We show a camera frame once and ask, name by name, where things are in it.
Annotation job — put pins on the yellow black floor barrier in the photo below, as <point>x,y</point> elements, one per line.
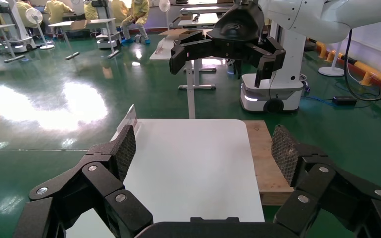
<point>364,67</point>

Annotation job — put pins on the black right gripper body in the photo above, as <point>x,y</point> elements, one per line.
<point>239,26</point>

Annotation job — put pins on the cardboard sheet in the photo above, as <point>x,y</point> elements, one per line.
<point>78,24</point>

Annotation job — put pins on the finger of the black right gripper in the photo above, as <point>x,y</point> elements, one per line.
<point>190,51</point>
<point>271,56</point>

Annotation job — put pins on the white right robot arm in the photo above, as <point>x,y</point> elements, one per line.
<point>308,16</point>

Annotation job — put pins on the flat cardboard box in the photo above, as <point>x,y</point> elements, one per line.
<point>177,32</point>

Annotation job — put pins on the wooden board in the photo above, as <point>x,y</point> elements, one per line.
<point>266,164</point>

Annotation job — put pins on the black power adapter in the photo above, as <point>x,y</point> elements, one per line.
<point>345,101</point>

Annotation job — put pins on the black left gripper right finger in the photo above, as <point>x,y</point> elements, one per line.
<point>325,187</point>

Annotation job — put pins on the white round base stand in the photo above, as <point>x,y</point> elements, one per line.
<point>331,71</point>

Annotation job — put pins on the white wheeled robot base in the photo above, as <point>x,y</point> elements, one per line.
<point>289,82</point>

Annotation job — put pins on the white standing fan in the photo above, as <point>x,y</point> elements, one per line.
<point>34,15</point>
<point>164,5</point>

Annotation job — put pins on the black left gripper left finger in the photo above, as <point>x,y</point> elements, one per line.
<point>95,184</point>

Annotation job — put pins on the white wheeled robot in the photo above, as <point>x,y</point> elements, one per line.
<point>106,41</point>
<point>18,41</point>

